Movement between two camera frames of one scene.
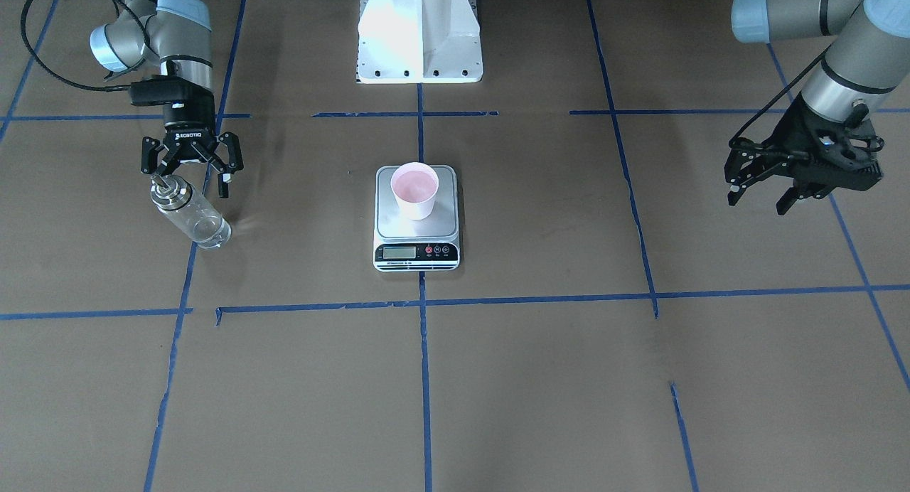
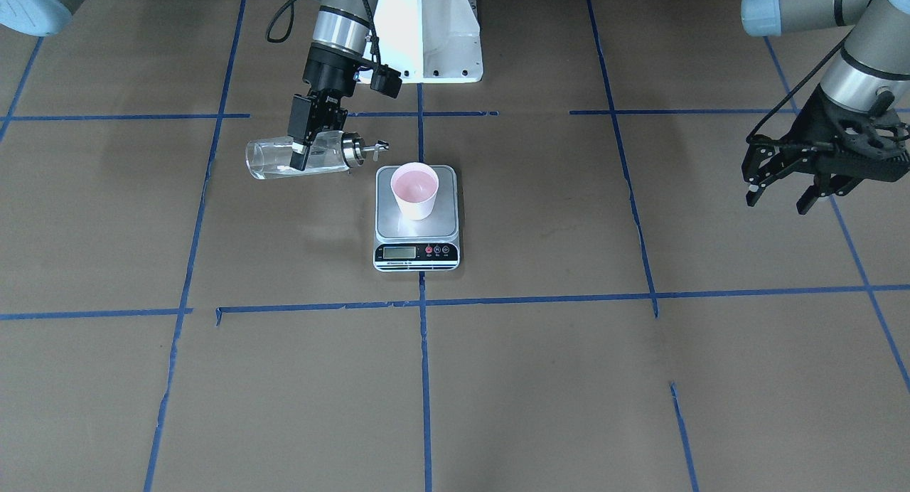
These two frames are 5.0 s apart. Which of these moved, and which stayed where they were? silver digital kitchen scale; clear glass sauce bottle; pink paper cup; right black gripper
Moved: clear glass sauce bottle; right black gripper
Stayed: pink paper cup; silver digital kitchen scale
